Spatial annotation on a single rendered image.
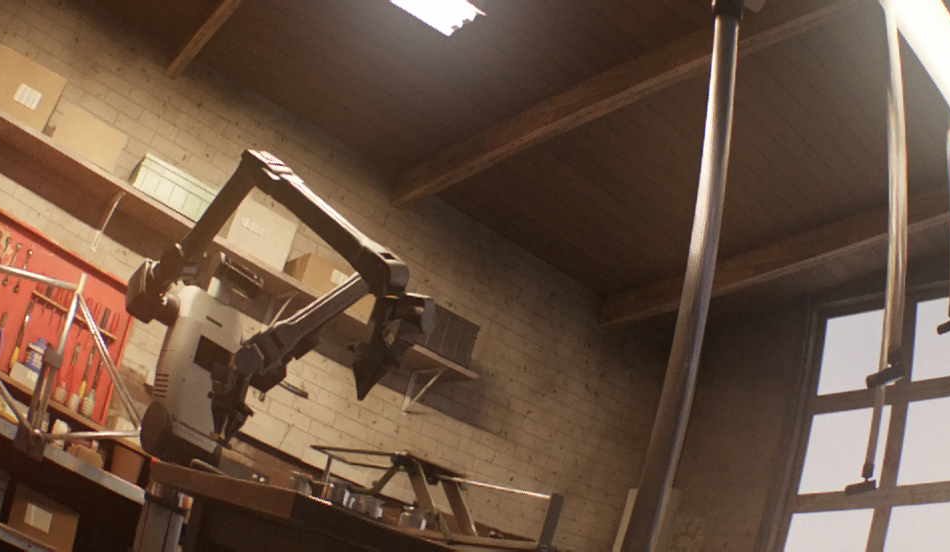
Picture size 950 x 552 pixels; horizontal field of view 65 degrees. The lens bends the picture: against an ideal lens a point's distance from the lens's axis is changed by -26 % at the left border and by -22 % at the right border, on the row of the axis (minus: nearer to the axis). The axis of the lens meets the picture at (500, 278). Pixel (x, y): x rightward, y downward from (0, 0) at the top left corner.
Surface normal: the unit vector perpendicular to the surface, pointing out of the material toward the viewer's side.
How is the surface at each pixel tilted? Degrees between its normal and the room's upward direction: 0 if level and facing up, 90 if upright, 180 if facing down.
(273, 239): 92
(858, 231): 90
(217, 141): 90
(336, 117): 174
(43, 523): 90
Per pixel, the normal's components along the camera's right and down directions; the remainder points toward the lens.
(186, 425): 0.74, -0.07
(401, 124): -0.18, 0.87
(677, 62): -0.74, -0.42
